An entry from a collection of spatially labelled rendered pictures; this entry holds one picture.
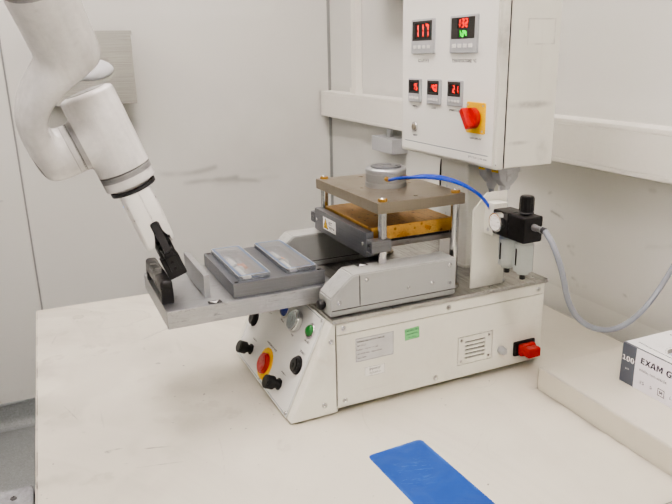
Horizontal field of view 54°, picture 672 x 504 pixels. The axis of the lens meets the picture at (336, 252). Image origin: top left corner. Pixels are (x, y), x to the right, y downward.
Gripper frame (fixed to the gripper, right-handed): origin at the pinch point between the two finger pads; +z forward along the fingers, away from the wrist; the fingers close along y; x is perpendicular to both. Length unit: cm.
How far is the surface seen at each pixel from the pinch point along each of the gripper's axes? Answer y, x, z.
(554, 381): 30, 49, 42
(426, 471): 38, 17, 34
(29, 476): -109, -68, 83
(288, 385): 11.7, 7.6, 25.5
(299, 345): 10.0, 12.6, 20.5
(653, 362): 42, 59, 38
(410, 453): 33, 18, 34
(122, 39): -134, 26, -33
